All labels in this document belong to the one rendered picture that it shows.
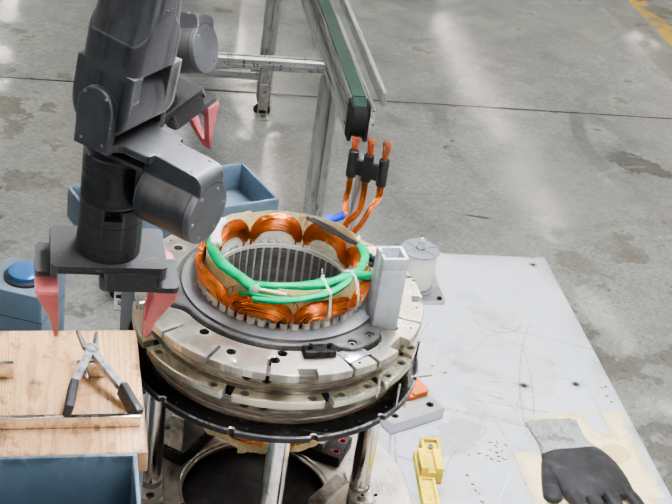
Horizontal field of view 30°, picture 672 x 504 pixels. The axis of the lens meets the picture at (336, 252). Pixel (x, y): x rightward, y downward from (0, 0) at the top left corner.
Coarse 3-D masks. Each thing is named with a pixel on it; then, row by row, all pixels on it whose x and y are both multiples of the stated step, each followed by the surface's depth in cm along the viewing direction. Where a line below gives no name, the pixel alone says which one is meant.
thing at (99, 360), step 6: (96, 354) 125; (96, 360) 124; (102, 360) 124; (102, 366) 124; (108, 366) 124; (108, 372) 123; (114, 372) 123; (108, 378) 123; (114, 378) 123; (120, 378) 123; (114, 384) 123
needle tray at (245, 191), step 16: (224, 176) 170; (240, 176) 171; (256, 176) 167; (240, 192) 171; (256, 192) 168; (272, 192) 164; (240, 208) 160; (256, 208) 162; (272, 208) 163; (144, 224) 154; (128, 304) 168; (128, 320) 169
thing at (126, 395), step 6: (120, 384) 122; (126, 384) 122; (120, 390) 122; (126, 390) 121; (120, 396) 122; (126, 396) 121; (132, 396) 121; (126, 402) 121; (132, 402) 120; (138, 402) 120; (126, 408) 121; (132, 408) 120; (138, 408) 120
